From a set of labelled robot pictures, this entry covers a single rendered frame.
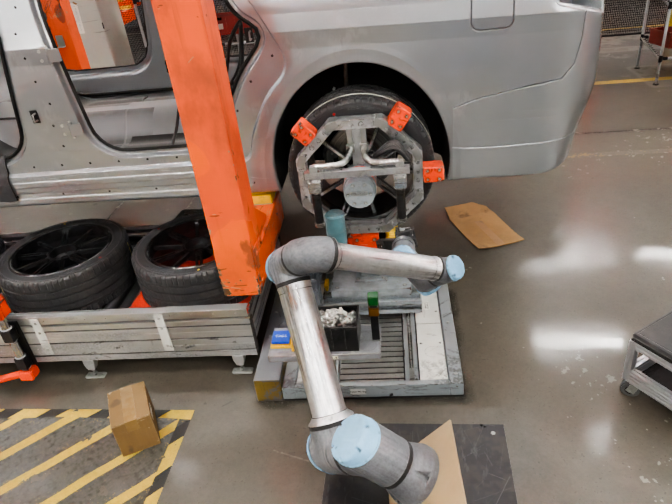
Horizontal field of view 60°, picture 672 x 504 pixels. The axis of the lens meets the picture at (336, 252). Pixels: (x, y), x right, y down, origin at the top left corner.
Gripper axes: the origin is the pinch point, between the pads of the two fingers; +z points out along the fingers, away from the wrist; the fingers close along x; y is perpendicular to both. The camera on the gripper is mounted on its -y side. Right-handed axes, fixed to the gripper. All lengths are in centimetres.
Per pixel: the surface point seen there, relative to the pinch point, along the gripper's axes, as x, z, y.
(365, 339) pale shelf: -28, -38, -19
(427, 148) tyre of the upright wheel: 29.2, 17.0, 19.0
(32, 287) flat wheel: 12, -3, -174
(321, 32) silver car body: 86, 11, -13
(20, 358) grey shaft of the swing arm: -19, -12, -188
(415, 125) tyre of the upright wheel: 40.3, 14.6, 16.1
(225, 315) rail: -19, -8, -84
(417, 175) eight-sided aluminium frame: 19.9, 10.7, 12.5
